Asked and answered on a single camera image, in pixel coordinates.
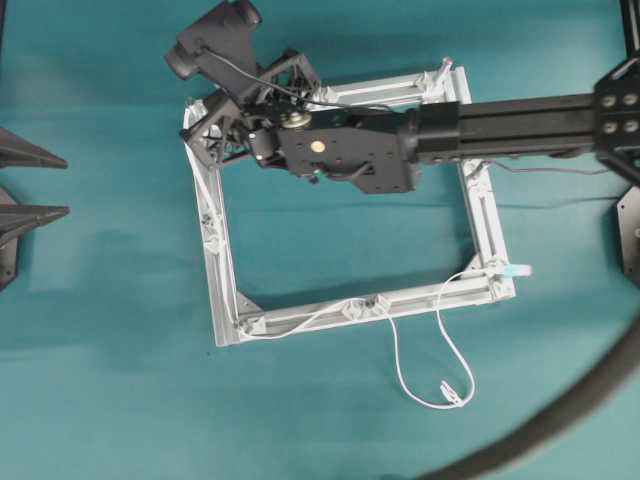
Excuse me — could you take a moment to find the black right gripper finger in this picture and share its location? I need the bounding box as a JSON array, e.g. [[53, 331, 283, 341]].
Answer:
[[180, 94, 255, 168], [259, 49, 321, 103]]

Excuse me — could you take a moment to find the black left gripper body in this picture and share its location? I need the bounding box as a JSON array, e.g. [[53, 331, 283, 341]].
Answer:
[[0, 238, 20, 291]]

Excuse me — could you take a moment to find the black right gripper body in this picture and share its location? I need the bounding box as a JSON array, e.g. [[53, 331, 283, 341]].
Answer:
[[199, 74, 310, 160]]

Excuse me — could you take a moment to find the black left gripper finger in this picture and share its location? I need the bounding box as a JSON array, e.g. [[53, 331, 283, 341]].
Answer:
[[1, 128, 68, 169], [1, 205, 70, 240]]

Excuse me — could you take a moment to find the white cable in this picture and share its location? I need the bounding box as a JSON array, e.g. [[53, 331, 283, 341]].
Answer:
[[185, 144, 532, 410]]

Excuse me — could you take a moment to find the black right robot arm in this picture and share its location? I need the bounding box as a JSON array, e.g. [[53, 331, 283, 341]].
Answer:
[[181, 53, 639, 195]]

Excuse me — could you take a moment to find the silver metal pin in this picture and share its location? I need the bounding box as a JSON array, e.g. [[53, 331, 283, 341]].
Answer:
[[436, 57, 453, 85]]

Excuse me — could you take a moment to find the black thin camera cable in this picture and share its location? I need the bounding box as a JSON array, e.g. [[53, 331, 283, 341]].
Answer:
[[199, 44, 401, 114]]

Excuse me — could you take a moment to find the aluminium extrusion frame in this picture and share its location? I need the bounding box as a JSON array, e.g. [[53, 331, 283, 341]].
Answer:
[[182, 58, 516, 349]]

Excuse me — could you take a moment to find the black frame post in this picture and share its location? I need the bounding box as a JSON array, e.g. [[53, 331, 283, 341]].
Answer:
[[619, 0, 640, 60]]

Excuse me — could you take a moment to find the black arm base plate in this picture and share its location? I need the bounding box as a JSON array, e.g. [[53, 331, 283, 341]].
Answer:
[[616, 186, 639, 286]]

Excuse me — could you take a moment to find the black corrugated hose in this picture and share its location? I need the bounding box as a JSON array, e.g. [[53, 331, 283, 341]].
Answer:
[[414, 314, 640, 480]]

